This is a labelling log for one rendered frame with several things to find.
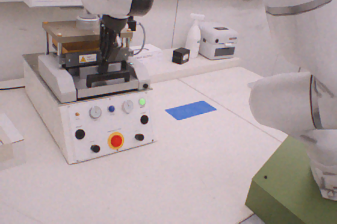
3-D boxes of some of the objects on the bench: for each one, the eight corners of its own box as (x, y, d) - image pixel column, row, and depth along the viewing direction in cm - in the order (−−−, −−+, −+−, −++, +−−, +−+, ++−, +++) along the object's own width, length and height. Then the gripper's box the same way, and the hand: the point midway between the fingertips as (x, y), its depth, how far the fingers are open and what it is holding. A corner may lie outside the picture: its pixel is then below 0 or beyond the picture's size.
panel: (74, 162, 109) (65, 105, 107) (154, 141, 126) (147, 90, 124) (77, 164, 108) (67, 105, 106) (157, 142, 124) (150, 90, 122)
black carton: (171, 61, 190) (173, 50, 187) (179, 58, 197) (181, 46, 193) (180, 65, 187) (182, 53, 184) (188, 61, 194) (190, 49, 191)
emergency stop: (110, 147, 116) (109, 136, 116) (121, 144, 119) (119, 133, 118) (112, 148, 115) (111, 136, 115) (123, 145, 117) (121, 133, 117)
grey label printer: (186, 47, 216) (191, 20, 208) (211, 45, 226) (216, 20, 219) (210, 61, 198) (216, 32, 190) (236, 58, 208) (242, 31, 201)
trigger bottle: (183, 57, 199) (189, 14, 187) (183, 52, 206) (190, 11, 195) (198, 59, 198) (205, 17, 187) (198, 55, 206) (205, 13, 195)
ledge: (92, 67, 181) (92, 59, 179) (206, 49, 231) (207, 43, 229) (121, 90, 161) (122, 80, 159) (239, 65, 211) (241, 59, 209)
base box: (25, 94, 146) (23, 56, 139) (105, 82, 167) (106, 48, 159) (68, 165, 108) (68, 118, 101) (166, 138, 129) (172, 98, 121)
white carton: (114, 61, 179) (114, 48, 176) (148, 55, 194) (149, 43, 191) (127, 70, 172) (128, 56, 168) (162, 62, 186) (163, 50, 183)
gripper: (95, 0, 102) (84, 61, 118) (114, 26, 96) (98, 87, 112) (118, 0, 107) (104, 58, 122) (136, 24, 100) (120, 83, 116)
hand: (103, 64), depth 115 cm, fingers closed, pressing on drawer
